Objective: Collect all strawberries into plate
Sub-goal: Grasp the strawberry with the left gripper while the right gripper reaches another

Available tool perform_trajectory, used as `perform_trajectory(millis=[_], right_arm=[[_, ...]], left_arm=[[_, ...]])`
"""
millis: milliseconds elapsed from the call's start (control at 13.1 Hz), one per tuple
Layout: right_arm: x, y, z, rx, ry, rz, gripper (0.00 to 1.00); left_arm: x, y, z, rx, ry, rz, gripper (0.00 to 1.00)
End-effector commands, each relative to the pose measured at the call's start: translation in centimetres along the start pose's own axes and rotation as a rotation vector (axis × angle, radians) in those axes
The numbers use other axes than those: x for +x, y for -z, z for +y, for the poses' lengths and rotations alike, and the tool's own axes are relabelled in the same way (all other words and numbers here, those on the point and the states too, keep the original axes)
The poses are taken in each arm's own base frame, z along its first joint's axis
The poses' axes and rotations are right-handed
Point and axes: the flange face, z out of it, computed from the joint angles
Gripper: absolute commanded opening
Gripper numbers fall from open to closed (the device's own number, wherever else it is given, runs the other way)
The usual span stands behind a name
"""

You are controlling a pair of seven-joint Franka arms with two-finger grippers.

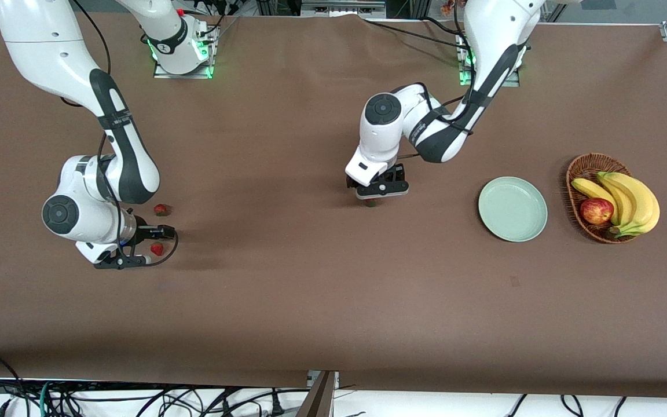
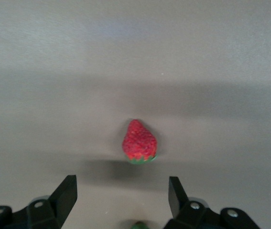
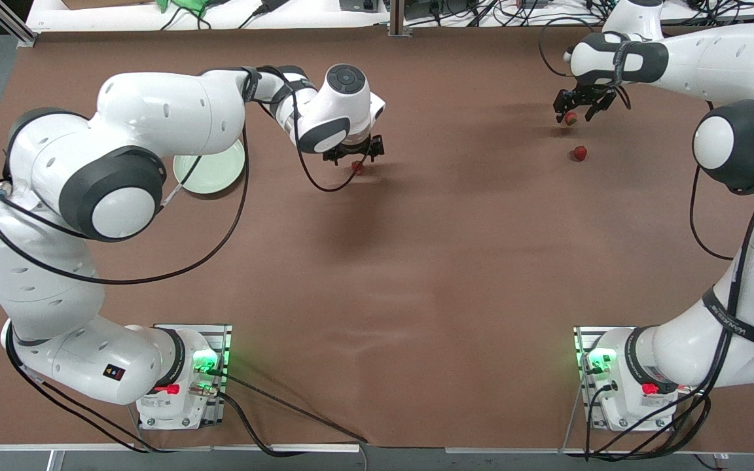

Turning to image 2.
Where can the red strawberry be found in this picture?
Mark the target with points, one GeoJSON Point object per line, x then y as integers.
{"type": "Point", "coordinates": [140, 225]}
{"type": "Point", "coordinates": [140, 143]}

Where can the brown table cover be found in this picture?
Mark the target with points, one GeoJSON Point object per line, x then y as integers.
{"type": "Point", "coordinates": [54, 95]}

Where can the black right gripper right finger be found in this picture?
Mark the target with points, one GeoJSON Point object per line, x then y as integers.
{"type": "Point", "coordinates": [177, 200]}

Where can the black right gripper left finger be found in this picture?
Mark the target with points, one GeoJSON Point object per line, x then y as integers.
{"type": "Point", "coordinates": [63, 202]}

